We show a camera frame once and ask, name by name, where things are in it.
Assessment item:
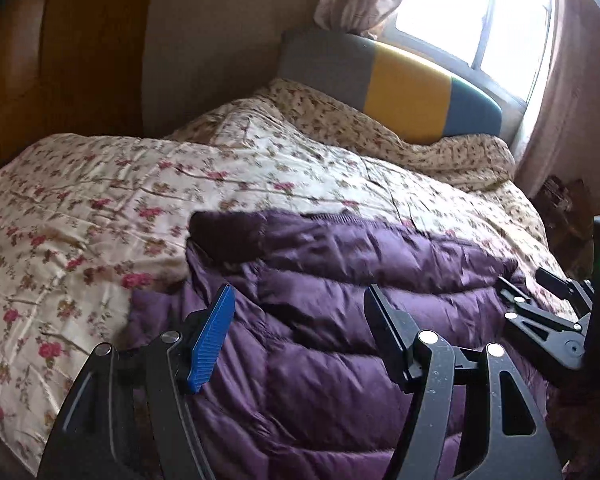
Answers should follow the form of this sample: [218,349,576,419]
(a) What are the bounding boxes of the grey yellow teal headboard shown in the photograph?
[278,29,502,143]

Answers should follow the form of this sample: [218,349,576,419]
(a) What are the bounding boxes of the beige small-floral pillow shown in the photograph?
[170,77,517,194]

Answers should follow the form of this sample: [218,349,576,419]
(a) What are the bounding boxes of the wooden side table with clutter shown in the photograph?
[535,175,597,281]

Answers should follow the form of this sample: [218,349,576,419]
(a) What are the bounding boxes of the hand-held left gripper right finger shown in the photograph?
[364,284,566,480]

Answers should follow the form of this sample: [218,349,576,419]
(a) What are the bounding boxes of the cream floral bedspread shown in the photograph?
[0,92,566,476]

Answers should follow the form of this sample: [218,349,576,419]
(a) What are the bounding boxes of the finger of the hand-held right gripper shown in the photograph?
[496,276,590,387]
[535,267,596,317]

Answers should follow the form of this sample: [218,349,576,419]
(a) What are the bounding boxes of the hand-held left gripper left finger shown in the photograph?
[37,282,237,480]

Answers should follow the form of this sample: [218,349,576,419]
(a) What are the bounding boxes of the brown wooden wardrobe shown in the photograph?
[0,0,159,181]

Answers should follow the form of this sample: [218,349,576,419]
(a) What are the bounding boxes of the purple puffer jacket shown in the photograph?
[127,210,556,480]

